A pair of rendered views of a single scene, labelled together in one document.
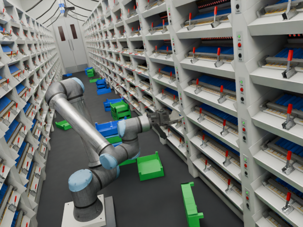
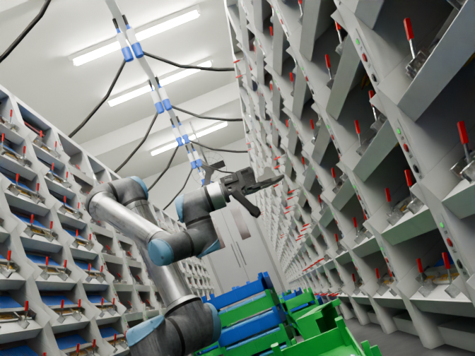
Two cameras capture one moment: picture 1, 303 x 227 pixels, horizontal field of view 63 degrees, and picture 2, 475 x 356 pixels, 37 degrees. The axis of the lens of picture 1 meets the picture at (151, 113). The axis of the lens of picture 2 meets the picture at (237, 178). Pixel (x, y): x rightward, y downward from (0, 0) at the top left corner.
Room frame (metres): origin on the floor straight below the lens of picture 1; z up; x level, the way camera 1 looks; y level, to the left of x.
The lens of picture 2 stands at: (-0.98, -0.59, 0.30)
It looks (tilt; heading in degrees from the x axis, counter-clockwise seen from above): 10 degrees up; 14
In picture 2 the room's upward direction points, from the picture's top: 22 degrees counter-clockwise
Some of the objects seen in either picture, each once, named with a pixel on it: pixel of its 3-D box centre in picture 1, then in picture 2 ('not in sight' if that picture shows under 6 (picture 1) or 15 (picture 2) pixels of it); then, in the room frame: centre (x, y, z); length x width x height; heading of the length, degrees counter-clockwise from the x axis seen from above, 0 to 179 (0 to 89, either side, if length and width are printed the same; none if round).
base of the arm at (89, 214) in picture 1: (86, 204); not in sight; (1.36, 0.51, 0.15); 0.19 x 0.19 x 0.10
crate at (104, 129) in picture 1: (112, 126); (237, 292); (2.16, 0.38, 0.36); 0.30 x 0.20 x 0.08; 97
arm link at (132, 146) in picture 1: (130, 147); (201, 237); (1.25, 0.15, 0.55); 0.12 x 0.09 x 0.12; 137
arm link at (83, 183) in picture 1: (83, 186); (153, 344); (1.36, 0.50, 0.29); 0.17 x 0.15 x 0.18; 137
